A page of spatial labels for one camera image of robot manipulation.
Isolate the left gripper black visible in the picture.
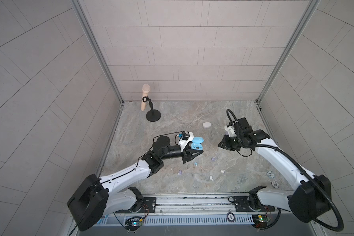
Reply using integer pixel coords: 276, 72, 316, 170
157, 142, 201, 167

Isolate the blue earbud charging case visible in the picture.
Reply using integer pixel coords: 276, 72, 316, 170
191, 137, 204, 150

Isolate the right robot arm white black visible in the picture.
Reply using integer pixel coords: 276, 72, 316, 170
218, 130, 332, 223

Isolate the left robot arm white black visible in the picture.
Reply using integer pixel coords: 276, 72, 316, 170
67, 131, 204, 232

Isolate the white earbud charging case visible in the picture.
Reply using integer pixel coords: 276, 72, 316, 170
203, 122, 211, 128

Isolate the poker chip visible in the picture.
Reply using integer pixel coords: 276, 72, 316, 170
271, 181, 279, 189
267, 171, 275, 178

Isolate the beige microphone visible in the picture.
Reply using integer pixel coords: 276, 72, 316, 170
141, 84, 151, 112

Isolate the right circuit board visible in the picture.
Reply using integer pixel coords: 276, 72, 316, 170
252, 214, 269, 229

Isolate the circuit board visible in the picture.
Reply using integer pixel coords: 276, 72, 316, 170
252, 214, 269, 229
125, 216, 144, 227

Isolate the left circuit board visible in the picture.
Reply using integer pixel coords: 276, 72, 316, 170
125, 216, 144, 227

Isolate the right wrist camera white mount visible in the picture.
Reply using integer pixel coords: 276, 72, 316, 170
225, 124, 237, 138

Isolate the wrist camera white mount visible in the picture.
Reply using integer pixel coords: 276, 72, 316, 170
225, 124, 237, 138
178, 131, 194, 149

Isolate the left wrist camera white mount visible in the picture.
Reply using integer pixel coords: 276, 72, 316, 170
178, 131, 194, 149

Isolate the aluminium rail frame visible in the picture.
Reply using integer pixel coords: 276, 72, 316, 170
93, 193, 279, 232

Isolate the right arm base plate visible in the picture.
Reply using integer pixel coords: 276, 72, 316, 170
228, 196, 276, 212

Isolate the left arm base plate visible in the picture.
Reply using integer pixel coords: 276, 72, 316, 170
116, 197, 157, 214

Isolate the black corrugated cable conduit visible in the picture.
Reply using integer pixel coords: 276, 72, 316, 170
226, 109, 345, 233

